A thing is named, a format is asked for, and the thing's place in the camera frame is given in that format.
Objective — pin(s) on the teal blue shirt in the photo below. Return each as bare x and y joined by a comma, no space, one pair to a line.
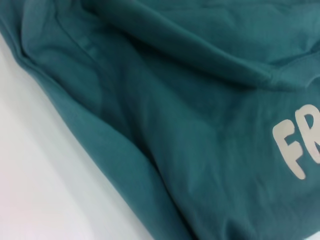
175,125

